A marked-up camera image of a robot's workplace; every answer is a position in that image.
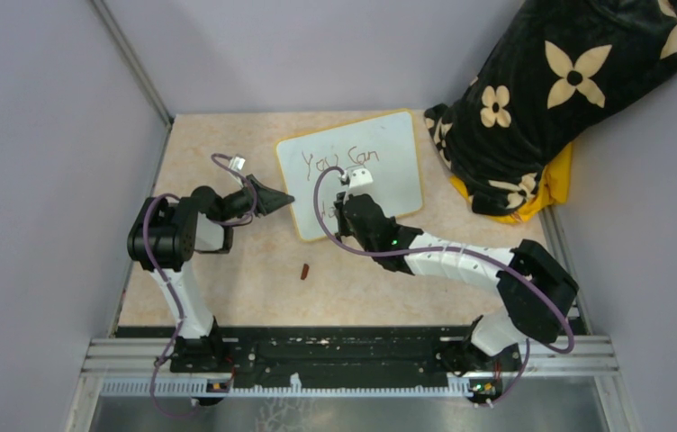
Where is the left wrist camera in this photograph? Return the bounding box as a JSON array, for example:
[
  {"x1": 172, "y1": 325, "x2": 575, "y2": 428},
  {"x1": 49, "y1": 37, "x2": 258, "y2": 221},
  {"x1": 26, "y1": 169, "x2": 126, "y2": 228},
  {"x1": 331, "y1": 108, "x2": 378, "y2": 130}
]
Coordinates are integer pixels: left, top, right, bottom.
[{"x1": 228, "y1": 155, "x2": 246, "y2": 172}]

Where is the black floral blanket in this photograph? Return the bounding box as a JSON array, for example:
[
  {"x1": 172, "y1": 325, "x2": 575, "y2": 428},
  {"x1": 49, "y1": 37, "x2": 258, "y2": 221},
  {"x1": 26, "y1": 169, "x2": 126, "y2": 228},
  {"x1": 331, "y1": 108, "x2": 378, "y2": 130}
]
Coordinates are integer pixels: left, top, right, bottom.
[{"x1": 424, "y1": 1, "x2": 677, "y2": 211}]

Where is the aluminium frame post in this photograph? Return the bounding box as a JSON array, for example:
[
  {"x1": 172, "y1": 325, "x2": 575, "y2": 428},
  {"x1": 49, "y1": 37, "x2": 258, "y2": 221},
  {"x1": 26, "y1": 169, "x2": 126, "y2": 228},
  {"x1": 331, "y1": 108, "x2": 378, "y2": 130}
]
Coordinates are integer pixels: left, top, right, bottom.
[{"x1": 86, "y1": 0, "x2": 174, "y2": 130}]

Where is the yellow framed whiteboard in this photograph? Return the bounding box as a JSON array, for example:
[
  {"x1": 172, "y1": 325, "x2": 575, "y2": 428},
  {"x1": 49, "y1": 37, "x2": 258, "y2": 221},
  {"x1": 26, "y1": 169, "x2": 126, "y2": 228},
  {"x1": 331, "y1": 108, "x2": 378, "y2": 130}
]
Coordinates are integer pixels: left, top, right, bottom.
[{"x1": 275, "y1": 110, "x2": 423, "y2": 242}]

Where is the yellow cloth under blanket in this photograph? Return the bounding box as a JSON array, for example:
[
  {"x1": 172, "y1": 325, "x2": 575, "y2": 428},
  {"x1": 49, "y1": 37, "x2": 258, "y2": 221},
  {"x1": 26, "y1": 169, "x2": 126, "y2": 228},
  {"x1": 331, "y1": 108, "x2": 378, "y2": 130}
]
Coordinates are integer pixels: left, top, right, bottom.
[{"x1": 448, "y1": 142, "x2": 574, "y2": 224}]

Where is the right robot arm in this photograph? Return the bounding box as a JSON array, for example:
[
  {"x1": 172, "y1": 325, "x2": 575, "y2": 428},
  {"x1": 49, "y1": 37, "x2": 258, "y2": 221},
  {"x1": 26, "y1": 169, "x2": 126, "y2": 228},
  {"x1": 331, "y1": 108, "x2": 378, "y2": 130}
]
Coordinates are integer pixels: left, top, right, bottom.
[{"x1": 334, "y1": 193, "x2": 579, "y2": 371}]

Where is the aluminium frame rail right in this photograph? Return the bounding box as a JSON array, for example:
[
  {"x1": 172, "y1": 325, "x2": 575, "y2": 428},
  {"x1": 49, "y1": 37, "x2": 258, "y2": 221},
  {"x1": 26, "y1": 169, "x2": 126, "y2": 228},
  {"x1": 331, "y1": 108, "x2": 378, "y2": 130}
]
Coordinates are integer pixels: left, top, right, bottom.
[{"x1": 539, "y1": 207, "x2": 643, "y2": 431}]

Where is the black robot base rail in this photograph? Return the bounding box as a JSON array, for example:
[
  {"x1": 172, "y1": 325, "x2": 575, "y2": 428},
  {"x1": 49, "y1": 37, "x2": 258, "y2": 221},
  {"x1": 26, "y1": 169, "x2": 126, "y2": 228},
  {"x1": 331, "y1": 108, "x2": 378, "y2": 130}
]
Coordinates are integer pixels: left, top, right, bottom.
[{"x1": 114, "y1": 324, "x2": 521, "y2": 398}]

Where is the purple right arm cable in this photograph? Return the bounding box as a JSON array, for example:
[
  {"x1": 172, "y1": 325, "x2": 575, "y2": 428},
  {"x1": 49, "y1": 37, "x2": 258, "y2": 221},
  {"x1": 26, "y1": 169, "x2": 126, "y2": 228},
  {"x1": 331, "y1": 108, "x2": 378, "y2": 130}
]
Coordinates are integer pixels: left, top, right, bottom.
[{"x1": 312, "y1": 166, "x2": 576, "y2": 409}]

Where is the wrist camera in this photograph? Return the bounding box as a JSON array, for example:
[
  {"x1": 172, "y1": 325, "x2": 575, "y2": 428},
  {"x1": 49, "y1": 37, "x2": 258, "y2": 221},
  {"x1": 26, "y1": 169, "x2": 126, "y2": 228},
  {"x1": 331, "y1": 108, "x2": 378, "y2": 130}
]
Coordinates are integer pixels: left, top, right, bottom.
[
  {"x1": 339, "y1": 168, "x2": 374, "y2": 194},
  {"x1": 228, "y1": 155, "x2": 246, "y2": 172}
]

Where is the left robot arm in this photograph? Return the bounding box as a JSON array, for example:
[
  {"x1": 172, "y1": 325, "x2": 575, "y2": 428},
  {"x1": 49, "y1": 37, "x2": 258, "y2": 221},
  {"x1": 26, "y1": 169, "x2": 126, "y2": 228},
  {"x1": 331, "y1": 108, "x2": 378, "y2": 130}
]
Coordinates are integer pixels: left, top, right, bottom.
[{"x1": 127, "y1": 175, "x2": 295, "y2": 373}]

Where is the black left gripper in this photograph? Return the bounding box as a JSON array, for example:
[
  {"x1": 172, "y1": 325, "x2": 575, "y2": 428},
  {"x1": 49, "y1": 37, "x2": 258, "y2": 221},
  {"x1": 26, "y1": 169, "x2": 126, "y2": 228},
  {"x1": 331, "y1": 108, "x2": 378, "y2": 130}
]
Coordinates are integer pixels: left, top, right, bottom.
[{"x1": 219, "y1": 175, "x2": 295, "y2": 223}]

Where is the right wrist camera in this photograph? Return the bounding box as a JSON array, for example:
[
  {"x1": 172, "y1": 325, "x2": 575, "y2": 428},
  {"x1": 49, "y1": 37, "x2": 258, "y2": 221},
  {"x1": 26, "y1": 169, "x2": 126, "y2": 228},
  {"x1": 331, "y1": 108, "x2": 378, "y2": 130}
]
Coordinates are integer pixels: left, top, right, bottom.
[{"x1": 339, "y1": 168, "x2": 374, "y2": 194}]

